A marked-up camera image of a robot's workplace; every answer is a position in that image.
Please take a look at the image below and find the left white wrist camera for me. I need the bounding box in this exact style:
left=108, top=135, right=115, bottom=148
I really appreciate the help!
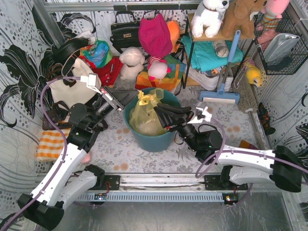
left=80, top=73, right=102, bottom=94

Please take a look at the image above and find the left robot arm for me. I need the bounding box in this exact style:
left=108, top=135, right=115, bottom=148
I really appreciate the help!
left=18, top=87, right=138, bottom=231

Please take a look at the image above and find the colourful printed cloth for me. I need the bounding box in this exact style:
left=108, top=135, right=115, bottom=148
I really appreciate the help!
left=79, top=40, right=113, bottom=68

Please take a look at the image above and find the orange checkered towel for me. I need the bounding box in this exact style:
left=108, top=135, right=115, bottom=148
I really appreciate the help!
left=36, top=130, right=64, bottom=161

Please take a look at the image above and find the yellow trash bag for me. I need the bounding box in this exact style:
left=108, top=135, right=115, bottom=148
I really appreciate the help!
left=129, top=88, right=167, bottom=136

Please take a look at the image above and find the black wire basket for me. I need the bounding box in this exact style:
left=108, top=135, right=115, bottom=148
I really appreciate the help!
left=254, top=12, right=308, bottom=76

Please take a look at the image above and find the white pink snowman plush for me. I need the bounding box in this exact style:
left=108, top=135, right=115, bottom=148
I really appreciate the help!
left=147, top=56, right=171, bottom=81

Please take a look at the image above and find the red cloth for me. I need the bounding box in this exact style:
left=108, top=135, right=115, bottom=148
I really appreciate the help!
left=83, top=56, right=123, bottom=88

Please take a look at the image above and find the purple cable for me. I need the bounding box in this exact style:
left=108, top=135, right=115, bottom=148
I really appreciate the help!
left=0, top=76, right=84, bottom=231
left=195, top=117, right=308, bottom=186

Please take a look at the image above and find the white dog plush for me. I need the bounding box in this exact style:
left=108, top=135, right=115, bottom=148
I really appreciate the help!
left=192, top=0, right=230, bottom=38

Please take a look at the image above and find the grey fluffy duster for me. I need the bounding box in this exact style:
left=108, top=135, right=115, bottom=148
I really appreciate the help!
left=231, top=77, right=258, bottom=113

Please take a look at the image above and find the white sheep plush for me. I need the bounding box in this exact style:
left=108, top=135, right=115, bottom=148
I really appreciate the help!
left=119, top=47, right=145, bottom=80

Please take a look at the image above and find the blue floor mop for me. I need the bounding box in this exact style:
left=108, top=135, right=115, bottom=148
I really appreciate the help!
left=199, top=30, right=241, bottom=104

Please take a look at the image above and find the orange plush toy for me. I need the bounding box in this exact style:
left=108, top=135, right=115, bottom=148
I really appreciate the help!
left=167, top=21, right=180, bottom=53

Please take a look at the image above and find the teal folded cloth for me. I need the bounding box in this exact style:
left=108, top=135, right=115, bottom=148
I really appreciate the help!
left=181, top=36, right=244, bottom=72

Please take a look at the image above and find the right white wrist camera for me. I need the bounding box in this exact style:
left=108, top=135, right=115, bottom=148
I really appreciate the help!
left=196, top=106, right=212, bottom=123

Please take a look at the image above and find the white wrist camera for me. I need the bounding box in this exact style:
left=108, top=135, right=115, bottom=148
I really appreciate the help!
left=196, top=106, right=212, bottom=123
left=80, top=73, right=102, bottom=94

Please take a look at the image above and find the silver foil pouch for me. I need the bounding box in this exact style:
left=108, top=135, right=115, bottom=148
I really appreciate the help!
left=263, top=33, right=301, bottom=63

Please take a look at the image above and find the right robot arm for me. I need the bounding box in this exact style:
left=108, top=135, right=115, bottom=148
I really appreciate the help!
left=154, top=103, right=308, bottom=193

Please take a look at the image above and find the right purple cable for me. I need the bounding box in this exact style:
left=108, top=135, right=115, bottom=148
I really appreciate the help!
left=195, top=117, right=308, bottom=186

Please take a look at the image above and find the magenta fabric bag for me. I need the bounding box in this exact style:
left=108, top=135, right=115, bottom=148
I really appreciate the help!
left=138, top=13, right=172, bottom=58

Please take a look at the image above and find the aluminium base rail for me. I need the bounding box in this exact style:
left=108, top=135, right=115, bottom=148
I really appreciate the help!
left=36, top=172, right=293, bottom=193

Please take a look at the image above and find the rainbow striped bag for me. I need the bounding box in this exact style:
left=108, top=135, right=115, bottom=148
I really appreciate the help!
left=135, top=55, right=186, bottom=91

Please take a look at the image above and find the pink plush toy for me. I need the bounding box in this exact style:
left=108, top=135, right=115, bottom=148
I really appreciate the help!
left=260, top=0, right=290, bottom=28

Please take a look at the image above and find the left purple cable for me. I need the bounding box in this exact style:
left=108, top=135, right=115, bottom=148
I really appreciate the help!
left=0, top=76, right=84, bottom=231

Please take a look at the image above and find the brown teddy bear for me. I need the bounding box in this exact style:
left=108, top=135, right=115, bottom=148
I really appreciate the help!
left=222, top=0, right=267, bottom=38

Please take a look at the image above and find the yellow duck plush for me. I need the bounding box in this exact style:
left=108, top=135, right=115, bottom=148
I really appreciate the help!
left=243, top=58, right=262, bottom=87

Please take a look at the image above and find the brown patterned shoe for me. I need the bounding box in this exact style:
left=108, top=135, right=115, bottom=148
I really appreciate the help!
left=42, top=101, right=109, bottom=135

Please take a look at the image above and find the wooden shelf rack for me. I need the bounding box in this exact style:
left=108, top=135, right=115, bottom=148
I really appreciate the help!
left=181, top=13, right=256, bottom=89

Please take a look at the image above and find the cream canvas tote bag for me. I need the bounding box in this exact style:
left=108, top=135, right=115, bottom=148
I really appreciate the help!
left=48, top=51, right=97, bottom=108

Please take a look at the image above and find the pink cylinder bottle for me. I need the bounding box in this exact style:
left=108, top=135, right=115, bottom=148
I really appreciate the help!
left=80, top=153, right=91, bottom=164

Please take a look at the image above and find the black leather handbag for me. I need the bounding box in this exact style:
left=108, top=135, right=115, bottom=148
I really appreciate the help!
left=110, top=11, right=141, bottom=53

